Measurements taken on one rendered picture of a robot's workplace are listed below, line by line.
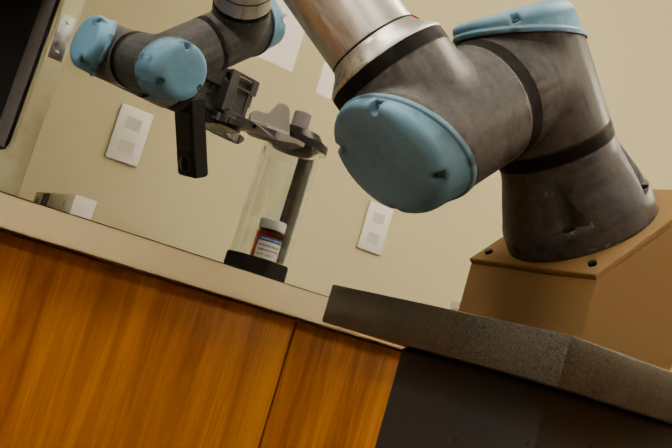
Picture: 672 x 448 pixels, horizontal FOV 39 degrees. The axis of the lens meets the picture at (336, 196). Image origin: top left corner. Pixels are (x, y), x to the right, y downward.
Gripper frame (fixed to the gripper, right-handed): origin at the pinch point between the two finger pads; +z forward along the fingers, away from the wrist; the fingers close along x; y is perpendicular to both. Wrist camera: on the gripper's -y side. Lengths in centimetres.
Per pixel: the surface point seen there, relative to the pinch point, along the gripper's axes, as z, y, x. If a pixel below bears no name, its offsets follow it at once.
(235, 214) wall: 37, -6, 49
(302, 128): 1.8, 4.0, -3.6
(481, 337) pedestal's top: -27, -22, -65
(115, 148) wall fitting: 8, -1, 56
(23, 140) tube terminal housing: -27.8, -10.4, 21.3
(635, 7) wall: 132, 88, 23
